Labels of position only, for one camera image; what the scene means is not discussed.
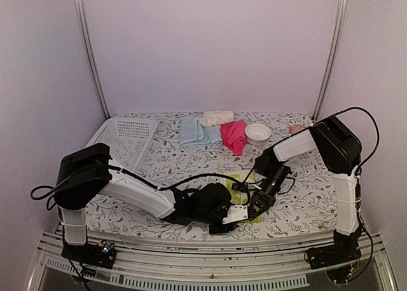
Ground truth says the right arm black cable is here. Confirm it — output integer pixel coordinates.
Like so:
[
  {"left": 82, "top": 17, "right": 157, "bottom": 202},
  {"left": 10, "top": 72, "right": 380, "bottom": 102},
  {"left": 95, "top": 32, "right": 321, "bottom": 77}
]
[{"left": 244, "top": 106, "right": 381, "bottom": 196}]

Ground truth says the floral patterned table mat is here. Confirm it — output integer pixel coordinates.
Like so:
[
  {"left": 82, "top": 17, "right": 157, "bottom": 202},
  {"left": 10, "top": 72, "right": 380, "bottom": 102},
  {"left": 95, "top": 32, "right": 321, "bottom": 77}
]
[{"left": 86, "top": 112, "right": 337, "bottom": 241}]

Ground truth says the aluminium front rail base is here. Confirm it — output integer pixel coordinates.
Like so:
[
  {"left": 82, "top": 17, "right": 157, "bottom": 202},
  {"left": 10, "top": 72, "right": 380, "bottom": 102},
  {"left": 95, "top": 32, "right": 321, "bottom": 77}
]
[{"left": 27, "top": 230, "right": 398, "bottom": 291}]

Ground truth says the green crocodile pattern towel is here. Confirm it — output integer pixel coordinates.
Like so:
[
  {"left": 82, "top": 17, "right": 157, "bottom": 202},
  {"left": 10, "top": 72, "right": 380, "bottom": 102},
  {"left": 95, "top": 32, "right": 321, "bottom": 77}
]
[{"left": 223, "top": 170, "right": 261, "bottom": 225}]

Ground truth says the light blue towel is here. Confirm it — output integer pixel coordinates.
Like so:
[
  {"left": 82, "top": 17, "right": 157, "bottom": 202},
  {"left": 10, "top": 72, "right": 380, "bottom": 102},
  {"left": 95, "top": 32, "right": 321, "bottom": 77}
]
[{"left": 179, "top": 116, "right": 222, "bottom": 146}]

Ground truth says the right aluminium frame post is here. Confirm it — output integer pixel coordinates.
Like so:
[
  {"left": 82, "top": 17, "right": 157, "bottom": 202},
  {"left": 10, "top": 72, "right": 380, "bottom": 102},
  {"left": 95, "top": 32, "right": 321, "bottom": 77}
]
[{"left": 312, "top": 0, "right": 348, "bottom": 121}]

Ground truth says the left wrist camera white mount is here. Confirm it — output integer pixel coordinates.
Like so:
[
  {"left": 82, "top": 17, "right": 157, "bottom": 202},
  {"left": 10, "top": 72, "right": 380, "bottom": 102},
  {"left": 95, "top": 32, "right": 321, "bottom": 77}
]
[{"left": 222, "top": 205, "right": 248, "bottom": 225}]

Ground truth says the red white patterned ball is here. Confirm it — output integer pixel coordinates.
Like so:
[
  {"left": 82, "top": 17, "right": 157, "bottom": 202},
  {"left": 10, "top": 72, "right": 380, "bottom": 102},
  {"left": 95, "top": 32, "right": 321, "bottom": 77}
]
[{"left": 289, "top": 125, "right": 307, "bottom": 135}]

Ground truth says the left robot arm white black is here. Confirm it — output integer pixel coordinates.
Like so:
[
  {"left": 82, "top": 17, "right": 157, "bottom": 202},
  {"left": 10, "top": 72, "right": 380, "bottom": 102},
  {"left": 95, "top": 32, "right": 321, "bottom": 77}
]
[{"left": 54, "top": 143, "right": 237, "bottom": 269}]

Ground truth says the pink towel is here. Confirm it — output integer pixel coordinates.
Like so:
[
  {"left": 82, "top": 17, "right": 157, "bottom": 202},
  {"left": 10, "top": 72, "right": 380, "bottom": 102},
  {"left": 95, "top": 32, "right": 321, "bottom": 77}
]
[{"left": 220, "top": 120, "right": 247, "bottom": 156}]

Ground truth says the left aluminium frame post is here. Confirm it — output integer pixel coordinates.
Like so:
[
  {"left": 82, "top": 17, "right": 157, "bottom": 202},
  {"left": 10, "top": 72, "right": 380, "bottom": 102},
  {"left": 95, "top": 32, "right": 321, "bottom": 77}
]
[{"left": 74, "top": 0, "right": 111, "bottom": 119}]

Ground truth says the cream rolled towel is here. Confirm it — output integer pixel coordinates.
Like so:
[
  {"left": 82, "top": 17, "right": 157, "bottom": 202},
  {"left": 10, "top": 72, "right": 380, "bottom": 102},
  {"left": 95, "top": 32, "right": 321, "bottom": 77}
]
[{"left": 198, "top": 111, "right": 234, "bottom": 128}]

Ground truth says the white ceramic bowl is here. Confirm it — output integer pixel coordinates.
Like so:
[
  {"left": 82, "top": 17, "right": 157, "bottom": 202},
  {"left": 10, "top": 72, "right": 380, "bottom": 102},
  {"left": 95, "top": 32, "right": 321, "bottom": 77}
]
[{"left": 245, "top": 123, "right": 272, "bottom": 146}]

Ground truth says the white plastic basket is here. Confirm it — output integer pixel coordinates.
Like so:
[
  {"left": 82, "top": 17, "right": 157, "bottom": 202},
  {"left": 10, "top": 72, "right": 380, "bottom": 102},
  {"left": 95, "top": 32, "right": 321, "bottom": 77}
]
[{"left": 87, "top": 118, "right": 157, "bottom": 172}]

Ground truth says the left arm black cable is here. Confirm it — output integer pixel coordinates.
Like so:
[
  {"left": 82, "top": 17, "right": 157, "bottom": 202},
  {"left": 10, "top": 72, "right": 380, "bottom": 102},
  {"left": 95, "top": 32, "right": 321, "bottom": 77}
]
[{"left": 30, "top": 165, "right": 252, "bottom": 211}]

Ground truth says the aluminium frame post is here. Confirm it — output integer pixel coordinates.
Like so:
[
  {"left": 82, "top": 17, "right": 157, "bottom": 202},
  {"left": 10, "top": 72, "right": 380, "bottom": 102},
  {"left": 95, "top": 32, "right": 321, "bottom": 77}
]
[
  {"left": 74, "top": 0, "right": 111, "bottom": 119},
  {"left": 312, "top": 0, "right": 348, "bottom": 121}
]

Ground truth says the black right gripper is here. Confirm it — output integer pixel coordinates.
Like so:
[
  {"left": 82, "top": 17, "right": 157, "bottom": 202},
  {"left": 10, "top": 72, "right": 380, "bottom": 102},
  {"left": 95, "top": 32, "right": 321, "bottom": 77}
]
[{"left": 250, "top": 165, "right": 289, "bottom": 220}]

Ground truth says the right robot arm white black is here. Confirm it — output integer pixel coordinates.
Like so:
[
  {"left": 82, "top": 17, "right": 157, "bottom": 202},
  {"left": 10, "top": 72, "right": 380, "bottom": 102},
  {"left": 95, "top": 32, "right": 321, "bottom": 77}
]
[{"left": 249, "top": 117, "right": 362, "bottom": 269}]

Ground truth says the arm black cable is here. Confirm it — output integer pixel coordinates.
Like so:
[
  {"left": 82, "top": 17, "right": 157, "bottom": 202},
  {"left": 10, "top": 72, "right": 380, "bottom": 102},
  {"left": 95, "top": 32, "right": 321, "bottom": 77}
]
[
  {"left": 30, "top": 165, "right": 252, "bottom": 211},
  {"left": 244, "top": 106, "right": 381, "bottom": 196}
]

